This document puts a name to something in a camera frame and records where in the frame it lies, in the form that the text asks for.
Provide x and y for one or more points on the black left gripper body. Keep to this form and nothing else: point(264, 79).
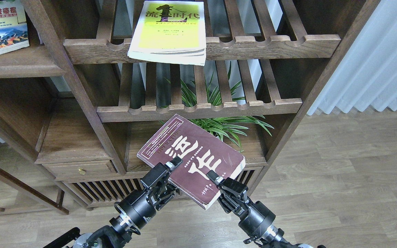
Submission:
point(137, 209)

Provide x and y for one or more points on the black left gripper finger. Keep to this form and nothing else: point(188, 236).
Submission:
point(160, 173)

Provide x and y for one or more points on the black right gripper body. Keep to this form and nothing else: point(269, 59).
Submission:
point(255, 217)

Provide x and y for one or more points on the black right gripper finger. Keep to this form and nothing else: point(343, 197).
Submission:
point(229, 188)

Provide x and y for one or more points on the dark maroon cover book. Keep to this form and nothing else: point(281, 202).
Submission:
point(200, 152)

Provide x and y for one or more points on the yellow green cover book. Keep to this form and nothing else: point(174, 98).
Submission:
point(170, 32)

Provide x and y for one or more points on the white book with colourful picture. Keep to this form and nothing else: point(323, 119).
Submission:
point(13, 26)

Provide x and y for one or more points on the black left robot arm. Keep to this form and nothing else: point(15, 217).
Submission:
point(104, 237)

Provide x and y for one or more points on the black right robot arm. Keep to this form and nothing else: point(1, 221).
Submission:
point(273, 238)

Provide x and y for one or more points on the right slatted cabinet door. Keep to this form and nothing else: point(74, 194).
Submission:
point(250, 177)

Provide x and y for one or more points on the green spider plant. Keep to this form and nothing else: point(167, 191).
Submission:
point(220, 127)

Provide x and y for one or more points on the wooden drawer with brass knob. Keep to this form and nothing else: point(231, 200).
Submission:
point(70, 170)

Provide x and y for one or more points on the dark wooden bookshelf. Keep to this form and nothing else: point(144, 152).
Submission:
point(75, 96)

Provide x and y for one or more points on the white pleated curtain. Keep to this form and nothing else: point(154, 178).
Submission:
point(366, 78)

